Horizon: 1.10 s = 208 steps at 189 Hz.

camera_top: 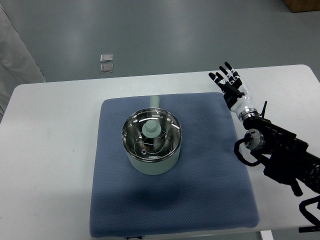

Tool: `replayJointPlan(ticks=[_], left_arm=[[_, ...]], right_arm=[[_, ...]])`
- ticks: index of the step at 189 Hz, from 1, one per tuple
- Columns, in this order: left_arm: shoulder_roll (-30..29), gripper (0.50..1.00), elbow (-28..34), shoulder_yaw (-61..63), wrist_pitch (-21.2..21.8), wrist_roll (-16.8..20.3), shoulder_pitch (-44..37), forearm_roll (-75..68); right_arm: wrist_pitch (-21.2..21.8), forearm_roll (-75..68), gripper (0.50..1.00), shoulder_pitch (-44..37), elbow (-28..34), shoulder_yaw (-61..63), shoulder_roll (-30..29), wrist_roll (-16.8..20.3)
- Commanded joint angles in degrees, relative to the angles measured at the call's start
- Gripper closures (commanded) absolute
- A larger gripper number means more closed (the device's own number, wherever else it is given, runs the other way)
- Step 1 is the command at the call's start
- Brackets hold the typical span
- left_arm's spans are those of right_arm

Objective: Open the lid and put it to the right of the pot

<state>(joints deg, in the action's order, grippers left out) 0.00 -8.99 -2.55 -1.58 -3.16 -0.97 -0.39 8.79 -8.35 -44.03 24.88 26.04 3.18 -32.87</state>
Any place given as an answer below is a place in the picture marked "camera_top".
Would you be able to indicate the lower metal floor plate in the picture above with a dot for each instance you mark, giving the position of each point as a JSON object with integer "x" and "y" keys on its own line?
{"x": 106, "y": 68}

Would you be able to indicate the brown cardboard box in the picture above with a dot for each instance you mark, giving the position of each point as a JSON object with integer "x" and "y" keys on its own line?
{"x": 299, "y": 6}

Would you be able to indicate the wire steaming rack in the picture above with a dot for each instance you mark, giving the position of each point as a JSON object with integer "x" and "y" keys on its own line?
{"x": 152, "y": 148}

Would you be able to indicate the green steel electric pot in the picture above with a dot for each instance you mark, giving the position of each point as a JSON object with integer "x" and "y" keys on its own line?
{"x": 155, "y": 168}

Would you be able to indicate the metal floor plate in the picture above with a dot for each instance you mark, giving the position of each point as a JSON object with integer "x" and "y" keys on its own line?
{"x": 106, "y": 68}
{"x": 106, "y": 57}

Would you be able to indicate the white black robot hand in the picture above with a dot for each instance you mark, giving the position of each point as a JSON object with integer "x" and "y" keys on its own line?
{"x": 235, "y": 91}

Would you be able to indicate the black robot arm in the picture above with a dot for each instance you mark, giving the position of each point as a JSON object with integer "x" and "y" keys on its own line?
{"x": 285, "y": 157}

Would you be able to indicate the white cloth cover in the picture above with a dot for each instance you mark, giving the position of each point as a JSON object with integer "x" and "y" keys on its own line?
{"x": 14, "y": 55}

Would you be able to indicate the upper metal floor plate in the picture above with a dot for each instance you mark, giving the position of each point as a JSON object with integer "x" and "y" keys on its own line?
{"x": 106, "y": 57}

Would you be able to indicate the blue fabric mat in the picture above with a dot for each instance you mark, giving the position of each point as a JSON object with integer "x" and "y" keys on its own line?
{"x": 207, "y": 189}

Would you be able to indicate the glass lid green knob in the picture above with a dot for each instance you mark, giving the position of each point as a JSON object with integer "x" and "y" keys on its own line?
{"x": 150, "y": 122}

